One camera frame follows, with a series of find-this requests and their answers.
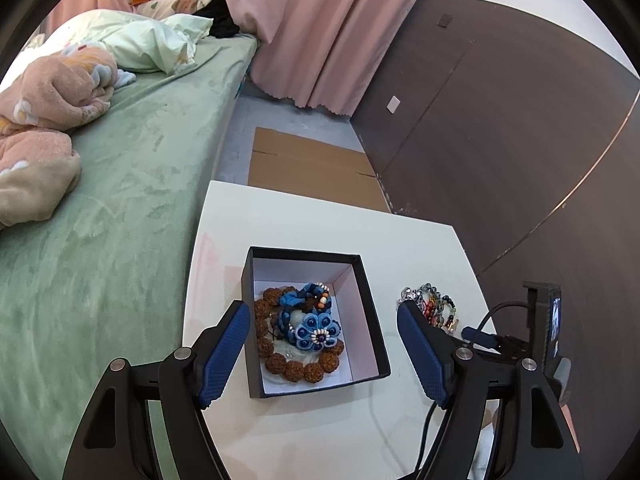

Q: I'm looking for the pale green pillow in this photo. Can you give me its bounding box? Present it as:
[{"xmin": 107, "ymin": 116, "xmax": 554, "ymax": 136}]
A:
[{"xmin": 14, "ymin": 10, "xmax": 213, "ymax": 75}]

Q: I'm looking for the black cable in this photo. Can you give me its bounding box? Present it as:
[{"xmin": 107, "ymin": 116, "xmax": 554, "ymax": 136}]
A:
[{"xmin": 412, "ymin": 300, "xmax": 533, "ymax": 480}]

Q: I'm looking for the black jewelry box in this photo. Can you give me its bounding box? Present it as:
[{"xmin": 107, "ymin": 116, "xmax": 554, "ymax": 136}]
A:
[{"xmin": 241, "ymin": 246, "xmax": 390, "ymax": 399}]

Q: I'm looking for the black garment on bed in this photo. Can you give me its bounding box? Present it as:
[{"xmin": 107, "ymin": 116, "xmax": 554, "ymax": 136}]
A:
[{"xmin": 194, "ymin": 0, "xmax": 240, "ymax": 39}]

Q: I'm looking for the white wall socket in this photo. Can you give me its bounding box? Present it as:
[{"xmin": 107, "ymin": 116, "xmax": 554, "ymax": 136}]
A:
[{"xmin": 386, "ymin": 96, "xmax": 400, "ymax": 114}]

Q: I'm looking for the person's right hand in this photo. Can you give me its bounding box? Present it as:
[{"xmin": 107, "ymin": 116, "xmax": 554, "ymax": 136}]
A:
[{"xmin": 487, "ymin": 401, "xmax": 584, "ymax": 461}]

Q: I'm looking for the brown cardboard sheet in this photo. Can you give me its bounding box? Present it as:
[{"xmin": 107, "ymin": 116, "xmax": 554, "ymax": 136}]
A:
[{"xmin": 248, "ymin": 127, "xmax": 390, "ymax": 212}]

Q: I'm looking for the pink fleece blanket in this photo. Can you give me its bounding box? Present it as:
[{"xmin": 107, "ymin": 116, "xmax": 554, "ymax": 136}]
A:
[{"xmin": 1, "ymin": 44, "xmax": 136, "ymax": 229}]

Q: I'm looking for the pink curtain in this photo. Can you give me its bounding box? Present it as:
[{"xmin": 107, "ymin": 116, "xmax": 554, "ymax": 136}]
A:
[{"xmin": 48, "ymin": 0, "xmax": 416, "ymax": 116}]

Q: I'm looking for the blue braided flower bracelet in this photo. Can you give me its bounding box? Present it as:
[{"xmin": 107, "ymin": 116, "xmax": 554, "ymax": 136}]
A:
[{"xmin": 276, "ymin": 282, "xmax": 343, "ymax": 352}]

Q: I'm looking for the brown seed bead bracelet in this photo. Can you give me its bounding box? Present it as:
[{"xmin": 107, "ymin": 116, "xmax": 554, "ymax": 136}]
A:
[{"xmin": 252, "ymin": 285, "xmax": 346, "ymax": 385}]

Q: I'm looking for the green bed mattress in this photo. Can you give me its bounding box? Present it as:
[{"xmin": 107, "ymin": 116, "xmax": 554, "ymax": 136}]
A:
[{"xmin": 1, "ymin": 35, "xmax": 257, "ymax": 479}]

